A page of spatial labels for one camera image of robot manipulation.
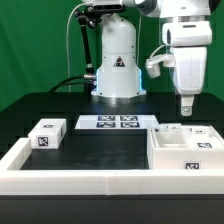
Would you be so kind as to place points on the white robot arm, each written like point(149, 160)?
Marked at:
point(118, 79)

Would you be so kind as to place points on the white base tag plate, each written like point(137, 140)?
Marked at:
point(114, 122)

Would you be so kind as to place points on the white cabinet top block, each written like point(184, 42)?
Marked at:
point(48, 134)

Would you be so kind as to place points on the white cabinet body box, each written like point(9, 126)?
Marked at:
point(166, 149)

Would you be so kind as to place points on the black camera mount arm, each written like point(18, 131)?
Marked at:
point(86, 36)

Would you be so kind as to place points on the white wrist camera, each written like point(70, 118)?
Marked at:
point(152, 64)

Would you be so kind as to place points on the white U-shaped obstacle wall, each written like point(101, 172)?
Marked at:
point(14, 180)

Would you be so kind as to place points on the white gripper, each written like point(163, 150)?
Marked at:
point(188, 44)

